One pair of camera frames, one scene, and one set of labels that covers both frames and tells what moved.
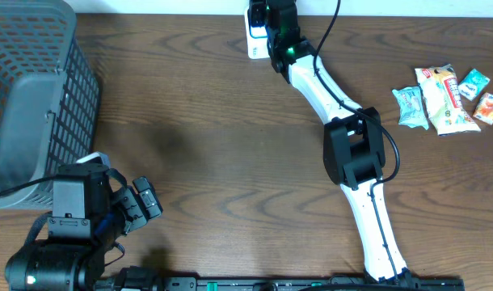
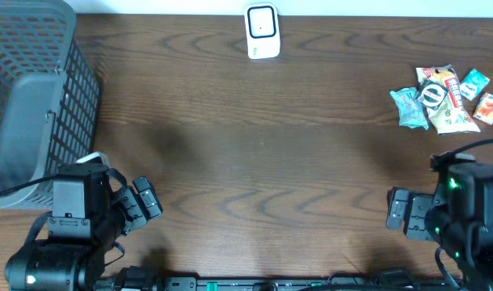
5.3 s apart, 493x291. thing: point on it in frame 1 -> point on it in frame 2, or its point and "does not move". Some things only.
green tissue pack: x=473 y=84 does not move
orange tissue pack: x=488 y=108 does not move
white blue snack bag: x=441 y=95 does not move
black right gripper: x=252 y=11 -> x=401 y=201
